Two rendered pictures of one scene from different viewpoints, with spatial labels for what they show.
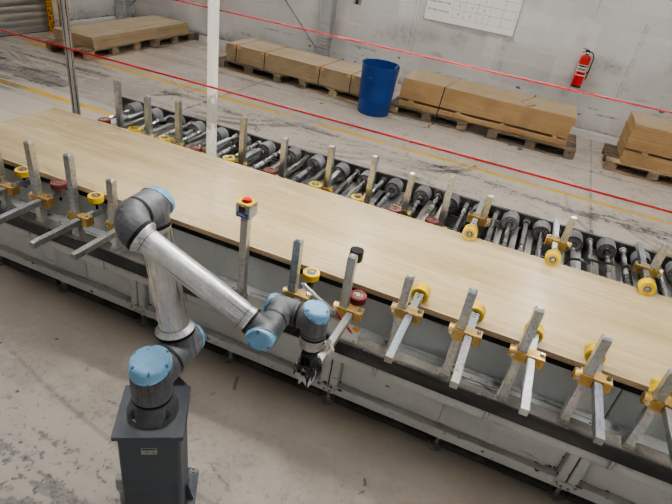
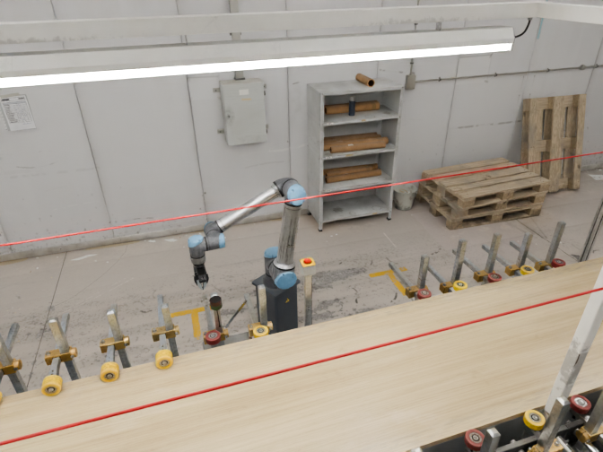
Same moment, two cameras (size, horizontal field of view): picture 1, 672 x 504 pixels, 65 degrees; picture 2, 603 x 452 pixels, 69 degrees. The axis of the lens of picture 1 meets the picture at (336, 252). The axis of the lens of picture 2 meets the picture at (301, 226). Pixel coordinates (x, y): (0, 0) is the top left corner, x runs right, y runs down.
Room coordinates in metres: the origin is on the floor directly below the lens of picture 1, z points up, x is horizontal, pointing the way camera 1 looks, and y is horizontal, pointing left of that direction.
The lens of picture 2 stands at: (3.58, -0.71, 2.58)
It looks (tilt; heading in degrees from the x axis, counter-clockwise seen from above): 30 degrees down; 145
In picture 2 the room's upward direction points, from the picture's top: 1 degrees counter-clockwise
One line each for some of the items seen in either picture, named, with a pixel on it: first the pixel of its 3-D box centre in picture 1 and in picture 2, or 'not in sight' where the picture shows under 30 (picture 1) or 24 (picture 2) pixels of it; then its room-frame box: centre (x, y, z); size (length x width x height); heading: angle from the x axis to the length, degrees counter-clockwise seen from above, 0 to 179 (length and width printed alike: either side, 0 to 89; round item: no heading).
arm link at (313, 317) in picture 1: (314, 320); (196, 246); (1.39, 0.03, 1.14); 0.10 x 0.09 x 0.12; 76
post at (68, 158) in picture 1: (73, 197); (457, 271); (2.30, 1.36, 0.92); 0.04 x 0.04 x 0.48; 73
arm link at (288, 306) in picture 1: (282, 311); (214, 240); (1.41, 0.15, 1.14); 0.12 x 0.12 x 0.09; 76
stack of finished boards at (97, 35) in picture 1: (127, 30); not in sight; (9.31, 4.13, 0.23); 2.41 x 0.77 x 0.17; 163
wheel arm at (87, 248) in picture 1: (107, 237); (406, 282); (2.13, 1.11, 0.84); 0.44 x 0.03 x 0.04; 163
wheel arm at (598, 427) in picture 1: (597, 391); (4, 358); (1.49, -1.05, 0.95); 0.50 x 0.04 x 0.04; 163
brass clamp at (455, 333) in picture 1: (464, 333); (115, 343); (1.70, -0.57, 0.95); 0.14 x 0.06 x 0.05; 73
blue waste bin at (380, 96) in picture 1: (377, 87); not in sight; (7.72, -0.21, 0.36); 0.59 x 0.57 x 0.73; 162
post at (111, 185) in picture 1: (114, 222); (420, 286); (2.23, 1.12, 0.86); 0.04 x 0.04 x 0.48; 73
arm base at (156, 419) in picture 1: (152, 401); (275, 275); (1.35, 0.60, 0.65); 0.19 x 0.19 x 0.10
